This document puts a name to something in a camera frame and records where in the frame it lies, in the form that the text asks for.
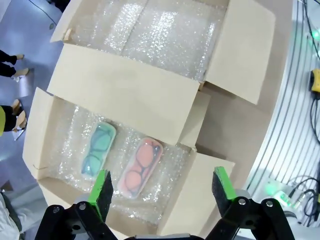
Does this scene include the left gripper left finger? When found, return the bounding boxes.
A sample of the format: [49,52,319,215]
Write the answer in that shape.
[37,169,118,240]

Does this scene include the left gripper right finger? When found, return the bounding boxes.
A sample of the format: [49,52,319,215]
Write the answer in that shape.
[207,166,296,240]

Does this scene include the dark-framed glasses in green case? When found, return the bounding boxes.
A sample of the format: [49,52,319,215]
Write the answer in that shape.
[82,124,114,176]

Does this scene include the dark-framed glasses in orange case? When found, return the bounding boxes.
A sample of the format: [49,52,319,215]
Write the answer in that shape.
[123,143,161,195]

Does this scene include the green glasses case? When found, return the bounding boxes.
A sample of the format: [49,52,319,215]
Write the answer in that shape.
[79,121,117,181]

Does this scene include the orange glasses case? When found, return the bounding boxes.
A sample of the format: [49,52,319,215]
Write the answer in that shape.
[116,136,165,200]

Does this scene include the cardboard box with glasses cases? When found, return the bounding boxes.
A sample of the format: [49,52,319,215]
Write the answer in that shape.
[22,86,237,240]

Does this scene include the green-lit electronics box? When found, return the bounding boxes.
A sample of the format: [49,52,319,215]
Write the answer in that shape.
[273,189,304,209]

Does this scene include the bubble wrap sheet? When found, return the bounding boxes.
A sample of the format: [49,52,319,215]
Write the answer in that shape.
[67,0,226,84]
[58,104,193,236]

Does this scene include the white coat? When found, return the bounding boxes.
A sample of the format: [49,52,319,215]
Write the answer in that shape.
[0,192,24,240]

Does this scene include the mannequin in black jacket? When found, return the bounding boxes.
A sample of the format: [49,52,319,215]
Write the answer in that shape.
[0,98,28,132]

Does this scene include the empty cardboard box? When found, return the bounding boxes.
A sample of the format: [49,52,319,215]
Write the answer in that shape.
[46,0,277,142]

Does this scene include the yellow apron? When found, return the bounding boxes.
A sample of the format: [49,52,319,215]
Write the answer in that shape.
[0,104,7,137]

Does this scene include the yellow device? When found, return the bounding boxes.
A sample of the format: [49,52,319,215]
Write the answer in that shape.
[309,69,320,94]

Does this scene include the metal mannequin base plate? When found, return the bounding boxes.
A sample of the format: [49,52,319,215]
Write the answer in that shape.
[16,74,34,98]
[12,127,27,141]

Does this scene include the aluminium frame rail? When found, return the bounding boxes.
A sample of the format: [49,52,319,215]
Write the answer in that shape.
[243,0,320,240]

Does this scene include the black cable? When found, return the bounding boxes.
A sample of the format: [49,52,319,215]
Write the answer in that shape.
[308,94,320,146]
[301,0,320,56]

